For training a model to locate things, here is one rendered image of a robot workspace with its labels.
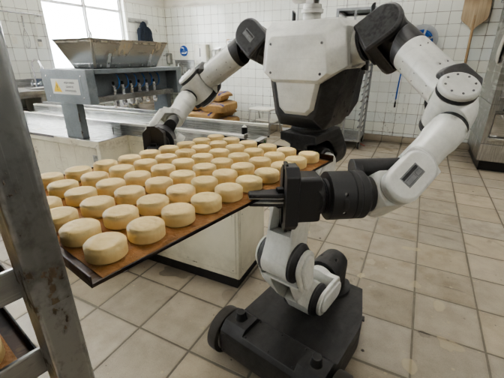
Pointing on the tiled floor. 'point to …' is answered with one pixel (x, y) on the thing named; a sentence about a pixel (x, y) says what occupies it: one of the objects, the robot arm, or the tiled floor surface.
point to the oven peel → (475, 16)
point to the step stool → (264, 118)
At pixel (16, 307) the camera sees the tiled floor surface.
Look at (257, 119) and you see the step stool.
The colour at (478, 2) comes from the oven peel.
